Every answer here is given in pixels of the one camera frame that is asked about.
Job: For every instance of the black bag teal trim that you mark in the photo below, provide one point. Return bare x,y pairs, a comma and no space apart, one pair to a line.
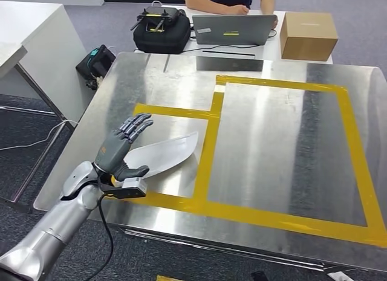
97,65

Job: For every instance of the white panel desk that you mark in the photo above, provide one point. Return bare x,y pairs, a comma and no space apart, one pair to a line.
45,51

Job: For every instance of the yellow floor tape square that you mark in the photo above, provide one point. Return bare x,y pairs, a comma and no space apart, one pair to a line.
169,279

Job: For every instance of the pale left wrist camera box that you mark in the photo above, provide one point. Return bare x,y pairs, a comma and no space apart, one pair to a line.
134,184

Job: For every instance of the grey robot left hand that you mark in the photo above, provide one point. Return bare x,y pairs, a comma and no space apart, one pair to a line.
113,155

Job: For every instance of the brown cardboard box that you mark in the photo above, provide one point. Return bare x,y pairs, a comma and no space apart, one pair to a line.
308,37

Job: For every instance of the grey laptop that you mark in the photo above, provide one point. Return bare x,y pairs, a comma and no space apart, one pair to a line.
233,29

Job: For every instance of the black robot right foot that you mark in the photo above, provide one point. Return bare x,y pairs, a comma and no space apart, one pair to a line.
259,277

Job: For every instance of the stainless steel workbench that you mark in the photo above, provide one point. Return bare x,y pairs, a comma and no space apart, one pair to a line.
272,151

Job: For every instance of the black camera bracket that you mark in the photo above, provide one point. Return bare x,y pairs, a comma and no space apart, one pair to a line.
127,194

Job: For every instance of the black remote controller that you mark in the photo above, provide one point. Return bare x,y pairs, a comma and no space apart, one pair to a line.
160,13

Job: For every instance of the black carry case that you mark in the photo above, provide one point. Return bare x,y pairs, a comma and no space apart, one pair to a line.
163,43

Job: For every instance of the white curved plastic panel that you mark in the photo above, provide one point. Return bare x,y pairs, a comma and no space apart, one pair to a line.
163,155

